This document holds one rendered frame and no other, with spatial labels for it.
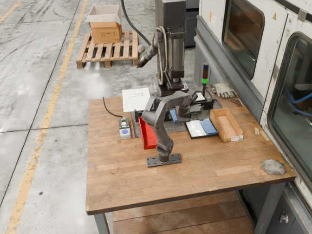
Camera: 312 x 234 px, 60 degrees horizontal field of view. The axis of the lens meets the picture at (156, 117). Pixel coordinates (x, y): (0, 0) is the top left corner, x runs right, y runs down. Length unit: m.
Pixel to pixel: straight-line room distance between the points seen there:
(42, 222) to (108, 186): 1.21
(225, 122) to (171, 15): 0.77
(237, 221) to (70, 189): 1.50
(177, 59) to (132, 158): 0.64
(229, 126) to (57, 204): 1.65
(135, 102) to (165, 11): 0.75
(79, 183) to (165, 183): 1.41
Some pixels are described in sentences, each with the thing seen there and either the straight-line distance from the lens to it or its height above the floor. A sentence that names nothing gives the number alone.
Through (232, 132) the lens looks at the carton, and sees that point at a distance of 1.81.
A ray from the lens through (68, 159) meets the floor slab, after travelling 3.01.
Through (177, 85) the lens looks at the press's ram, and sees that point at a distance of 1.70.
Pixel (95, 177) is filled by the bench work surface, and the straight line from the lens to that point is 1.57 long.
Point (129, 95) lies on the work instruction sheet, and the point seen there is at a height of 0.90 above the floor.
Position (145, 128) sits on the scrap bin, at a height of 0.90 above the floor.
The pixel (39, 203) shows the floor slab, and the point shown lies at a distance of 2.75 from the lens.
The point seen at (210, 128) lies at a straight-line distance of 1.78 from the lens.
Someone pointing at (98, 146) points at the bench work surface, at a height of 0.90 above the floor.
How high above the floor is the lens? 2.07
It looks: 38 degrees down
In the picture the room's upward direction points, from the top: 2 degrees counter-clockwise
